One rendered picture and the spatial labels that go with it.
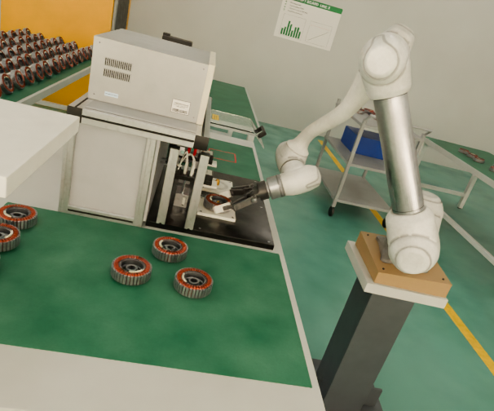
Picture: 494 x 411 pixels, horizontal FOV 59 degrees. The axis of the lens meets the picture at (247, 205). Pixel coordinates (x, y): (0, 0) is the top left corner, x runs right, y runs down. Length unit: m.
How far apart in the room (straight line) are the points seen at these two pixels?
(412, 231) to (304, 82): 5.79
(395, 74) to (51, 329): 1.09
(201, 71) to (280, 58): 5.52
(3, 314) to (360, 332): 1.29
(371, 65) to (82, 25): 4.23
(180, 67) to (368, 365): 1.40
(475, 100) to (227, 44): 4.14
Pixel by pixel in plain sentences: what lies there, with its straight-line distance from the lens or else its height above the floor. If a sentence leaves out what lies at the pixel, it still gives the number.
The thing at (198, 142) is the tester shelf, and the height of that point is 1.09.
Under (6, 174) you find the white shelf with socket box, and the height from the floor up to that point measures 1.20.
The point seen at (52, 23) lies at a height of 0.89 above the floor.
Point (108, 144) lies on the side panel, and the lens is 1.47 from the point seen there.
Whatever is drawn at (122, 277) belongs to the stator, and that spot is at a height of 0.78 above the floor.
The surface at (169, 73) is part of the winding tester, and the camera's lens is 1.51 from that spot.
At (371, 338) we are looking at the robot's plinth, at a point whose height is 0.46.
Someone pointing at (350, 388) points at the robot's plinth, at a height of 0.18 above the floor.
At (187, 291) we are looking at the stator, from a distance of 1.24.
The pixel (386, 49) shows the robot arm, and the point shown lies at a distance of 1.30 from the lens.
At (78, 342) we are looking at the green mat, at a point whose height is 0.75.
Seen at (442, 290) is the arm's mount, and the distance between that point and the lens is 1.78.
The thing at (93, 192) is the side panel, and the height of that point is 0.84.
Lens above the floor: 1.50
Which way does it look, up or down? 23 degrees down
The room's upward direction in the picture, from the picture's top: 16 degrees clockwise
